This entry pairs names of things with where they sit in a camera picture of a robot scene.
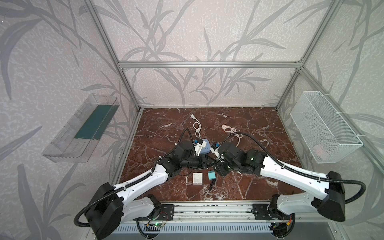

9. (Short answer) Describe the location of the white plug cable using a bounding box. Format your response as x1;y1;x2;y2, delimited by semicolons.
189;114;203;141

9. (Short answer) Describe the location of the right base wiring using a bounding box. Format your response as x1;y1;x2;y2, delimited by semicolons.
268;215;296;239

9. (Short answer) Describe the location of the blue square power strip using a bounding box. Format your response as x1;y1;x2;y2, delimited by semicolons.
201;139;211;154

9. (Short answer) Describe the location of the white wire mesh basket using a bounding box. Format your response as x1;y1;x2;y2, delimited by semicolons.
291;91;364;164

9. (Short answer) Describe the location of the electronics board with wires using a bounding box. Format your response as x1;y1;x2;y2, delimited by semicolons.
135;212;169;240

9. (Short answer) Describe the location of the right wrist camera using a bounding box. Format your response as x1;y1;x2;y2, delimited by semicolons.
211;142;224;161

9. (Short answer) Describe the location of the clear plastic wall shelf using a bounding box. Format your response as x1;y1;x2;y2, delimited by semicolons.
42;94;120;163

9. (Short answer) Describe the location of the white charger adapter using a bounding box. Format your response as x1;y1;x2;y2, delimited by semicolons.
193;173;203;185

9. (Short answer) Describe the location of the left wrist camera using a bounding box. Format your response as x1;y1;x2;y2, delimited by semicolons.
194;139;207;157

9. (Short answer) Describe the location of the aluminium front rail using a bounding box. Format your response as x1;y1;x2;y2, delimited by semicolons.
110;200;340;224

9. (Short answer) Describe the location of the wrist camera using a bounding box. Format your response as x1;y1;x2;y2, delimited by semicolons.
194;139;207;157
211;142;224;161

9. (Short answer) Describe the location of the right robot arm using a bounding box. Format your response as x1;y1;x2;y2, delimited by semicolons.
211;134;367;222

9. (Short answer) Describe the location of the pink plug cable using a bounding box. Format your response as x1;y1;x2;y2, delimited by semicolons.
221;124;244;148

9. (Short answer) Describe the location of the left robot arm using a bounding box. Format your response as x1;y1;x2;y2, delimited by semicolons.
74;139;210;240

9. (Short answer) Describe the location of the teal charger adapter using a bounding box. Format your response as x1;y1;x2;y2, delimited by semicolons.
208;171;216;181

